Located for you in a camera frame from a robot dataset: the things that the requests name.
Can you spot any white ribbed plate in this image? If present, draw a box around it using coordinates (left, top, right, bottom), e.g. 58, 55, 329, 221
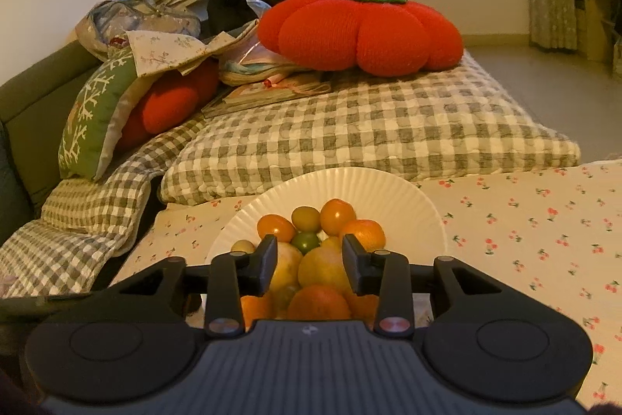
205, 167, 448, 333

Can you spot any green sofa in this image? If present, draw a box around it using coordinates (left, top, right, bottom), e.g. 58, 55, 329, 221
0, 40, 110, 250

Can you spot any grey checked cushion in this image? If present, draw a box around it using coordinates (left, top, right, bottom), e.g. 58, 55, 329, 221
160, 53, 582, 208

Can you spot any small red knitted pillow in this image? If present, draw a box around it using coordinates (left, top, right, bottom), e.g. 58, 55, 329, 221
117, 60, 220, 149

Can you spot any cherry print cloth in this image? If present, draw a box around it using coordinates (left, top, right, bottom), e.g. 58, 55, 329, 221
109, 162, 622, 411

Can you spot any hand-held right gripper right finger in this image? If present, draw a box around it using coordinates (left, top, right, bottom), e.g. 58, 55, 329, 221
342, 234, 511, 334

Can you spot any pale yellow pear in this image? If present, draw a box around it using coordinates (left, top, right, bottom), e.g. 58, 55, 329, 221
268, 241, 304, 294

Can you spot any clear plastic bag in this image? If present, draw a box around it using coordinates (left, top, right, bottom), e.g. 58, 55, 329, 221
218, 0, 303, 88

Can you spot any floral fabric bag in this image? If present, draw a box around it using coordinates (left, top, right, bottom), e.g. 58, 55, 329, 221
75, 0, 202, 61

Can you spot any orange tangerine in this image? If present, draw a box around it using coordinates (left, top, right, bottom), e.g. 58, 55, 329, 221
339, 219, 387, 253
240, 293, 273, 331
287, 285, 351, 321
346, 291, 380, 328

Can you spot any floral print cloth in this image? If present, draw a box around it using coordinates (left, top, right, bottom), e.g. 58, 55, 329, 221
126, 19, 262, 79

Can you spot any red knitted tomato cushion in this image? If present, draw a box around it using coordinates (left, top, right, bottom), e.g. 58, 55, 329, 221
257, 0, 463, 78

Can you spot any large yellow orange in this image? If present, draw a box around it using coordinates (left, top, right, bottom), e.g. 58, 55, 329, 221
297, 247, 351, 294

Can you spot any grey checked quilt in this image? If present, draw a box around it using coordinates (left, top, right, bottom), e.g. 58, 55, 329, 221
0, 114, 206, 299

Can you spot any green embroidered pillow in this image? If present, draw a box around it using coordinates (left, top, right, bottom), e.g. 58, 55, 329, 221
58, 48, 140, 181

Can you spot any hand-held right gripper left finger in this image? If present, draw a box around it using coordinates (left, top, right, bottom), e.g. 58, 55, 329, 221
112, 236, 278, 338

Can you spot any stack of books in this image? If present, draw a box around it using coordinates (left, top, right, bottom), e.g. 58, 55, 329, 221
201, 77, 337, 119

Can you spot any olive green tangerine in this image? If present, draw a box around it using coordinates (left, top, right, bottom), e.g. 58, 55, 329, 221
290, 206, 321, 233

